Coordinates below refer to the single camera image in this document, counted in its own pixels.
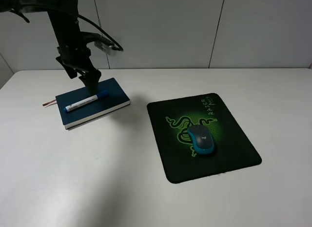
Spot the black camera cable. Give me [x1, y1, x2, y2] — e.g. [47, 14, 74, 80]
[0, 7, 124, 52]

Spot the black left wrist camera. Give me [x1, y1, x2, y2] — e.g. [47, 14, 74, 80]
[81, 32, 119, 55]

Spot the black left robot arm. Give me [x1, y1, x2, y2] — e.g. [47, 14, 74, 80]
[0, 0, 101, 95]

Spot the grey and teal computer mouse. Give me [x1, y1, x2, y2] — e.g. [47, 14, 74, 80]
[187, 124, 215, 156]

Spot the black green snake mouse pad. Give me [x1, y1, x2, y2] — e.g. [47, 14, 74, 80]
[147, 93, 262, 184]

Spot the white marker with blue cap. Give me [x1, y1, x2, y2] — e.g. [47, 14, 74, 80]
[63, 90, 109, 113]

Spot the dark blue hardcover notebook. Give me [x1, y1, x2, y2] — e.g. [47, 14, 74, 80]
[43, 78, 130, 130]

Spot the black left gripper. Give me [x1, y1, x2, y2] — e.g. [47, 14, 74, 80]
[47, 8, 101, 93]

